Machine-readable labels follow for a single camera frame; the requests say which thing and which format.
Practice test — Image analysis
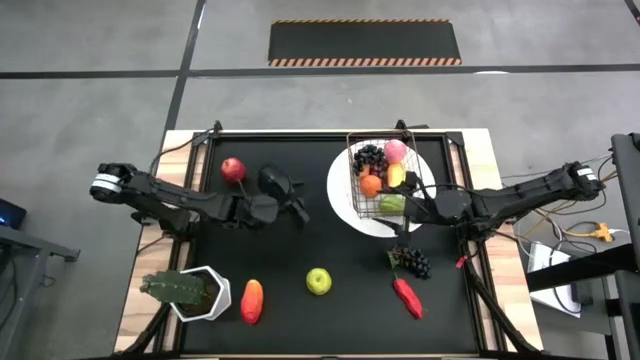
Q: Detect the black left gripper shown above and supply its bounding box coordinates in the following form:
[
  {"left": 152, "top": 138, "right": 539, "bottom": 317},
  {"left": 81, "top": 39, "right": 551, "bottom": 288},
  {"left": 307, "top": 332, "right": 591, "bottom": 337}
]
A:
[{"left": 257, "top": 164, "right": 311, "bottom": 227}]

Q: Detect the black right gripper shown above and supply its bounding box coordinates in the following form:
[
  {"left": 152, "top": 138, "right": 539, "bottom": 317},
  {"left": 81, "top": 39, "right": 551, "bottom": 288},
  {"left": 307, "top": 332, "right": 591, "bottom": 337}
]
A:
[{"left": 378, "top": 171, "right": 442, "bottom": 239}]

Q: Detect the yellow mango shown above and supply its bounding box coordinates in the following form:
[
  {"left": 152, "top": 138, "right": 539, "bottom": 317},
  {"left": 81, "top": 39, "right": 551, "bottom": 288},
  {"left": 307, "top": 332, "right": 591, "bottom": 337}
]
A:
[{"left": 387, "top": 163, "right": 407, "bottom": 189}]

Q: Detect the round orange fruit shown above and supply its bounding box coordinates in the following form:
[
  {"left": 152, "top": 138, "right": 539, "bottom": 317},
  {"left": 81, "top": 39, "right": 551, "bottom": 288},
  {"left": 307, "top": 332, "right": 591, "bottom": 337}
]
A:
[{"left": 359, "top": 174, "right": 384, "bottom": 200}]

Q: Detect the black grape bunch with leaf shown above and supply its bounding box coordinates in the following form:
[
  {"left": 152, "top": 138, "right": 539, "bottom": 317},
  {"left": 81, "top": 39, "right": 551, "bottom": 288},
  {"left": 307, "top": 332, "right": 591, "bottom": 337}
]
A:
[{"left": 386, "top": 244, "right": 433, "bottom": 281}]

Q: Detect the pink fruit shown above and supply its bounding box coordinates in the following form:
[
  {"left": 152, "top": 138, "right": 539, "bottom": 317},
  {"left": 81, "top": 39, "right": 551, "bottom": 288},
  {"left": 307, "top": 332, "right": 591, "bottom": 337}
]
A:
[{"left": 383, "top": 138, "right": 409, "bottom": 165}]

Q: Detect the red apple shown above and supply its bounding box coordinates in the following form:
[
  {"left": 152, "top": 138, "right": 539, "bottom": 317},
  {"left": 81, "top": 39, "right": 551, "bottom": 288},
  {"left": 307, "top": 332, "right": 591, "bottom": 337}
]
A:
[{"left": 220, "top": 157, "right": 247, "bottom": 184}]

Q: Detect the green apple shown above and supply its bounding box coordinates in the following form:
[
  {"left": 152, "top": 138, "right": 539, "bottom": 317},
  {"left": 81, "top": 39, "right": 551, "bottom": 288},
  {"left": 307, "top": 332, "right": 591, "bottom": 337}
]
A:
[{"left": 305, "top": 267, "right": 333, "bottom": 297}]

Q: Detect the red chili pepper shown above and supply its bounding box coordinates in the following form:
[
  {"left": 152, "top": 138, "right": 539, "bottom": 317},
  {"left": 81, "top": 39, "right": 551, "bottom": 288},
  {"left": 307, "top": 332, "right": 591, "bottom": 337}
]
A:
[{"left": 392, "top": 276, "right": 425, "bottom": 320}]

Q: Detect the white round plate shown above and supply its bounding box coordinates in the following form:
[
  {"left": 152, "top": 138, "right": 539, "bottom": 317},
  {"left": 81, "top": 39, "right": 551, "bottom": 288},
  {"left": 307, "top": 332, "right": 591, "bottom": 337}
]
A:
[{"left": 326, "top": 138, "right": 437, "bottom": 239}]

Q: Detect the red-orange mango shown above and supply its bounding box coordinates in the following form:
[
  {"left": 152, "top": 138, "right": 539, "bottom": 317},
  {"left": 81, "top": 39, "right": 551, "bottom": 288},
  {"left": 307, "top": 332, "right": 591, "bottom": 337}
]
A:
[{"left": 239, "top": 278, "right": 265, "bottom": 326}]

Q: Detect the white hexagonal plant pot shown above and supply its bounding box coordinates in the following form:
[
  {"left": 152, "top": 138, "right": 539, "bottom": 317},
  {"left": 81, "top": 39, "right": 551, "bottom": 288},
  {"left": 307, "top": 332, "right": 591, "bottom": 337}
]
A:
[{"left": 169, "top": 265, "right": 233, "bottom": 323}]

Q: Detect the black table mat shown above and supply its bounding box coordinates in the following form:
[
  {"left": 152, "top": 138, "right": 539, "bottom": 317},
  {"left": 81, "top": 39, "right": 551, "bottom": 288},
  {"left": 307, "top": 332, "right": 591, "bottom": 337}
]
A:
[{"left": 182, "top": 134, "right": 481, "bottom": 354}]

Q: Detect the white box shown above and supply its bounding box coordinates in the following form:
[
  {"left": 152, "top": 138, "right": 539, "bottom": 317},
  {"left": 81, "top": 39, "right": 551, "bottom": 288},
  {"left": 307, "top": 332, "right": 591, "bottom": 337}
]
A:
[{"left": 527, "top": 239, "right": 584, "bottom": 319}]

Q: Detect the green cactus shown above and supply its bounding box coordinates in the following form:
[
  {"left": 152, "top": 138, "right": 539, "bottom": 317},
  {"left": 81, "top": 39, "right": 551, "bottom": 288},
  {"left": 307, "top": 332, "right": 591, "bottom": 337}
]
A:
[{"left": 138, "top": 270, "right": 207, "bottom": 306}]

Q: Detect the black hazard-striped floor mat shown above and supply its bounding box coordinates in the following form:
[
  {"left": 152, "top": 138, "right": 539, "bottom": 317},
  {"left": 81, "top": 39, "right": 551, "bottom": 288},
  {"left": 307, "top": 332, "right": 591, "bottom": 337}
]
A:
[{"left": 268, "top": 18, "right": 462, "bottom": 68}]

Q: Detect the black desk beam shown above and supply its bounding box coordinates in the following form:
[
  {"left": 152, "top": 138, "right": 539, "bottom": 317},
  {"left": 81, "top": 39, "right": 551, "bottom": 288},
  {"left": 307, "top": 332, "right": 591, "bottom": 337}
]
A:
[{"left": 524, "top": 243, "right": 640, "bottom": 294}]

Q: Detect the black side panel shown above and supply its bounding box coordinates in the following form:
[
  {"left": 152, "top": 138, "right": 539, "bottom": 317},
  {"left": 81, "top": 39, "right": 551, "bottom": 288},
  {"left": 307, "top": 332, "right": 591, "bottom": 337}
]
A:
[{"left": 610, "top": 132, "right": 640, "bottom": 261}]

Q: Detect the grey metal stand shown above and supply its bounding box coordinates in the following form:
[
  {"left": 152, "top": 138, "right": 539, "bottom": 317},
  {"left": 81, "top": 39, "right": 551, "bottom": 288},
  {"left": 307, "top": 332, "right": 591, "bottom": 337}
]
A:
[{"left": 0, "top": 224, "right": 81, "bottom": 360}]

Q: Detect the blue-lit black device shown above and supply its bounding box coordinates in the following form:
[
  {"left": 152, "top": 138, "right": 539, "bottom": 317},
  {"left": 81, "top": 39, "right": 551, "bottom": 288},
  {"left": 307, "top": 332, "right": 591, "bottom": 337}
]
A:
[{"left": 0, "top": 197, "right": 28, "bottom": 231}]

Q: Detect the metal wire basket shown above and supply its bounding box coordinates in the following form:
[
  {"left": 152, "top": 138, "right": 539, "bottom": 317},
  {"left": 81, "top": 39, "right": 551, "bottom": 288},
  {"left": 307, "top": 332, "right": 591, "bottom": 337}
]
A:
[{"left": 346, "top": 128, "right": 426, "bottom": 220}]

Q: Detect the black metal table frame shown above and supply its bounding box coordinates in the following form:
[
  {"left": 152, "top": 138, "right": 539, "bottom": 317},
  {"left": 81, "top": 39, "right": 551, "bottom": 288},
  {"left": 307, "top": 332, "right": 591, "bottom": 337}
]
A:
[{"left": 112, "top": 119, "right": 546, "bottom": 360}]

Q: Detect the yellow power plug cable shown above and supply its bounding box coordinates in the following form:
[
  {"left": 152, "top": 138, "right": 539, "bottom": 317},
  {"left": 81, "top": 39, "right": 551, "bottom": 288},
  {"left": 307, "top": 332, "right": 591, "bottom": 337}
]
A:
[{"left": 562, "top": 222, "right": 615, "bottom": 245}]

